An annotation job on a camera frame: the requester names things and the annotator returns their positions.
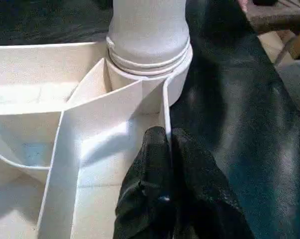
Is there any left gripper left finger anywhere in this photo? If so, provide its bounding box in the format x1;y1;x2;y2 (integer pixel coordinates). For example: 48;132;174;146
113;125;176;239

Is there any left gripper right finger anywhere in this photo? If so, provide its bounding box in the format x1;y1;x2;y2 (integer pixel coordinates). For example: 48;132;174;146
171;127;255;239

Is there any white plastic table top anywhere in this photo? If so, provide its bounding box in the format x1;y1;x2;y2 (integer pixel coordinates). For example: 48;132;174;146
0;41;194;239

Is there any white plastic table leg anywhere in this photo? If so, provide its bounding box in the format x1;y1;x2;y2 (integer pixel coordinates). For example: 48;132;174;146
104;0;192;77

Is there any black work mat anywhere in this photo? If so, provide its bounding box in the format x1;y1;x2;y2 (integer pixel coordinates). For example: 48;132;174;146
0;0;300;239

